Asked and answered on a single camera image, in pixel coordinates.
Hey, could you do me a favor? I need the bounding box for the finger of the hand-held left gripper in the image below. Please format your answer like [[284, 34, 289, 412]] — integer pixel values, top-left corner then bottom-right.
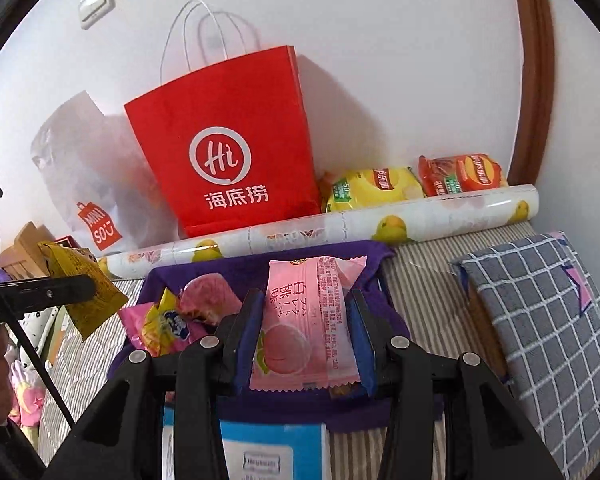
[[0, 274, 97, 313]]

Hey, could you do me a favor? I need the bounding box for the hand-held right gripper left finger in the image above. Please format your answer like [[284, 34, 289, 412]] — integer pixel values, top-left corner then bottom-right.
[[40, 287, 266, 480]]

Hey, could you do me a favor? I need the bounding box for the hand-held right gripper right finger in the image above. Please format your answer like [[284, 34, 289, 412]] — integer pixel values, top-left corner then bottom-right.
[[347, 289, 566, 480]]

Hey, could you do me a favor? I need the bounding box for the mustard yellow snack packet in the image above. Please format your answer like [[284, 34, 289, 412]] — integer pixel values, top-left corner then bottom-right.
[[36, 241, 130, 343]]

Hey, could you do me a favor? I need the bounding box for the pink peach snack packet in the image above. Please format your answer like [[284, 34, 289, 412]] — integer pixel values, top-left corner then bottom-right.
[[249, 255, 368, 392]]

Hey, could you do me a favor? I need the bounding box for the person's left forearm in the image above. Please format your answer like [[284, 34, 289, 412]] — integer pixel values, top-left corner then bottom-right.
[[0, 417, 46, 480]]

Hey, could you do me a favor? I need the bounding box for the white dotted cloth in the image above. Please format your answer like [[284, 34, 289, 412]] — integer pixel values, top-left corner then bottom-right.
[[20, 307, 58, 356]]

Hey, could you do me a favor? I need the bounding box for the red framed box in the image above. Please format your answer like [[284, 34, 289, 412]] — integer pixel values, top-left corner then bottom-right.
[[52, 234, 93, 251]]

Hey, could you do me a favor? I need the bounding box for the wooden crate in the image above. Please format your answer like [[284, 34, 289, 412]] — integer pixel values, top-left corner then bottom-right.
[[0, 221, 56, 281]]

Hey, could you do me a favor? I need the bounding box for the pink white snack packet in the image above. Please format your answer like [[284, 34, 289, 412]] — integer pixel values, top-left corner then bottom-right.
[[180, 277, 243, 328]]

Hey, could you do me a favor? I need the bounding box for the yellow candy packet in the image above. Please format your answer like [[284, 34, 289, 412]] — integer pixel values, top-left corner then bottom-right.
[[140, 287, 201, 356]]

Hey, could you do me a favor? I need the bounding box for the pink zigzag edge snack packet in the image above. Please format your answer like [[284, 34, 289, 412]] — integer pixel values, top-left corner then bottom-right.
[[118, 305, 216, 358]]

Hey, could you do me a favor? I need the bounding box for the purple cloth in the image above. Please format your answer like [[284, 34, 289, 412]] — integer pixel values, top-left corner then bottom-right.
[[105, 240, 412, 433]]

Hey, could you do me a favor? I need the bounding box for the white plastic shopping bag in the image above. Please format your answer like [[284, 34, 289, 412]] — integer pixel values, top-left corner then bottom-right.
[[30, 90, 181, 256]]

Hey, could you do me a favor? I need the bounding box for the striped bedsheet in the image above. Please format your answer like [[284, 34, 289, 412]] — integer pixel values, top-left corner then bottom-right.
[[37, 222, 546, 480]]

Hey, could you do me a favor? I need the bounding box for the light blue box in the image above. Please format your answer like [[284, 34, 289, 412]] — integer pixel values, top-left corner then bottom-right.
[[161, 405, 331, 480]]

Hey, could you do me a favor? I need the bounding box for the pink floral cloth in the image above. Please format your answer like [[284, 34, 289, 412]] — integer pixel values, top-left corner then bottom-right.
[[7, 345, 46, 428]]

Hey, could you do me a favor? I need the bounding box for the fruit print paper roll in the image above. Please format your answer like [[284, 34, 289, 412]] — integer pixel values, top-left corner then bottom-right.
[[97, 184, 537, 281]]

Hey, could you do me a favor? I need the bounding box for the grey checked pillow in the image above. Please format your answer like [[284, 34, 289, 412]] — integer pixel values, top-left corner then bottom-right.
[[450, 231, 600, 480]]

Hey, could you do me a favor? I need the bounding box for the yellow chip bag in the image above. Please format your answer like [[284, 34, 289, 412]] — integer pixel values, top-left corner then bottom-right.
[[321, 166, 426, 214]]

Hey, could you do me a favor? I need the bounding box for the red chip bag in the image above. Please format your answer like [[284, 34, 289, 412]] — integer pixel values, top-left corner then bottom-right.
[[417, 153, 508, 197]]

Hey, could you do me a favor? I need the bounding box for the red paper bag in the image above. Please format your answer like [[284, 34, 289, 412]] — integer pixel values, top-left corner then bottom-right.
[[123, 0, 323, 238]]

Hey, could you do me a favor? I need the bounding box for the white wall light switch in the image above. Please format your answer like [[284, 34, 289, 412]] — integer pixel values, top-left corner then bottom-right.
[[77, 0, 117, 30]]

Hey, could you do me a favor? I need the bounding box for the brown wooden door frame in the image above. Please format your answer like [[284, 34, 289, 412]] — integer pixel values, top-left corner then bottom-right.
[[507, 0, 555, 188]]

